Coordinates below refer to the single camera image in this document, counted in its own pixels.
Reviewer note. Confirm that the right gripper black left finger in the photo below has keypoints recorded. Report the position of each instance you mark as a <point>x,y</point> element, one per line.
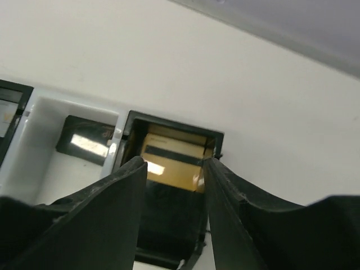
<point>93,228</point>

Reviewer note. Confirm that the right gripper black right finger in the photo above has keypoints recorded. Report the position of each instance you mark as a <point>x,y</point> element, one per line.
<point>254,229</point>

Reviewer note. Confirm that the gold credit card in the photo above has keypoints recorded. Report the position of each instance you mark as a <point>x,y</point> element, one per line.
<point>207,143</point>
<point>173,162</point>

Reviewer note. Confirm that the black card in white bin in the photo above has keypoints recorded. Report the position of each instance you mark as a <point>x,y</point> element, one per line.
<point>85,139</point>

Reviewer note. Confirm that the gold credit card in bin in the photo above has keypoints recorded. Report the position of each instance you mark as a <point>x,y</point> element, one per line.
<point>207,143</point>

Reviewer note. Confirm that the silver card in left bin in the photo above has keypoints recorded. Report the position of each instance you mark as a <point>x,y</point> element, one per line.
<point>7,113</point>

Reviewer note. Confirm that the black right bin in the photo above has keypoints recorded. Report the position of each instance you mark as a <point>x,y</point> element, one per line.
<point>174,221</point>

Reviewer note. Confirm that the black bin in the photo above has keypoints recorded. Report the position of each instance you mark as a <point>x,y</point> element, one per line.
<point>174,221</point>
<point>14,99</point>

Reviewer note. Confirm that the white middle bin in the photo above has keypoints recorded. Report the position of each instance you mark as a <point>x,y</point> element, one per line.
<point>32,170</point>

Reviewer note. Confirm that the black left bin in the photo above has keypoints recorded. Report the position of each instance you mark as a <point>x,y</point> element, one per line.
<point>14,99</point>

